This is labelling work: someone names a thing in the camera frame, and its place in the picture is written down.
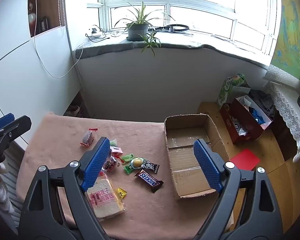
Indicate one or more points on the pink blanket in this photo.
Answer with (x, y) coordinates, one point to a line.
(65, 135)

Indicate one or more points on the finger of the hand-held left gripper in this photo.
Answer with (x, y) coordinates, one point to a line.
(2, 122)
(17, 127)

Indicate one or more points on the black snack packet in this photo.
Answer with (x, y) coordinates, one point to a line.
(150, 166)

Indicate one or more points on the small yellow candy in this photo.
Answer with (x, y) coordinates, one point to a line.
(121, 193)

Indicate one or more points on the white lace cloth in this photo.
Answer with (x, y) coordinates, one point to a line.
(285, 110)

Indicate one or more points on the red round candy packet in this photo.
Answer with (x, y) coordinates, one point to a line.
(110, 165)

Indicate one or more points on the green packet with yellow gummy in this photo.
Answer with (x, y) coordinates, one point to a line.
(134, 165)

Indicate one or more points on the green gift bag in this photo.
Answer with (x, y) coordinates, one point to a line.
(227, 90)

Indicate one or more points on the cardboard box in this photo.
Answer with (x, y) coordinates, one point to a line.
(185, 160)

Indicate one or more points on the packaged bread slices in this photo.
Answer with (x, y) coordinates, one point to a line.
(106, 200)

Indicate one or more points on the potted spider plant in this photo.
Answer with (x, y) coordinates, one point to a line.
(137, 28)

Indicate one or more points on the wall poster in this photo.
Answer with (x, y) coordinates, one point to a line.
(293, 30)

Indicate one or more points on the plain green snack packet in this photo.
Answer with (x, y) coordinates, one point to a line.
(127, 158)

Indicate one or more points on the brown chocolate bar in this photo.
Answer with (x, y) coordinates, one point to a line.
(148, 180)

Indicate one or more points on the red card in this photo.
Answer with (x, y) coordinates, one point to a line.
(245, 159)

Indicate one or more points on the white window frame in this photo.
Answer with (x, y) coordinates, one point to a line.
(167, 0)

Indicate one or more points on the green candy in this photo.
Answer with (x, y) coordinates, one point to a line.
(113, 143)

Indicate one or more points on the white charger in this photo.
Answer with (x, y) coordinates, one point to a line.
(96, 33)

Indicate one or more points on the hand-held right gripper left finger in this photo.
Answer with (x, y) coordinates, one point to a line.
(97, 165)

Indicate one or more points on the pink snack packet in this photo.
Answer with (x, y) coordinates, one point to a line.
(116, 150)

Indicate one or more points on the shoe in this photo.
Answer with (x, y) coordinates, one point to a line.
(73, 109)

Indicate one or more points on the red brown snack packet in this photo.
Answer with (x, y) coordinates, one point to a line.
(88, 137)

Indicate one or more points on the grey windowsill mat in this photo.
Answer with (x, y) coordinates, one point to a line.
(190, 42)

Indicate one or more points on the wooden wall shelf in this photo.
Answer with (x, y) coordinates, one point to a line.
(50, 2)

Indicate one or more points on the dark cloth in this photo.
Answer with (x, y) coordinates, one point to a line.
(262, 100)

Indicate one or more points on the red shoe box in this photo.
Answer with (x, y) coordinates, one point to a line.
(242, 125)

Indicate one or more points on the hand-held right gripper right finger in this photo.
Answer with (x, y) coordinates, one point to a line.
(207, 167)

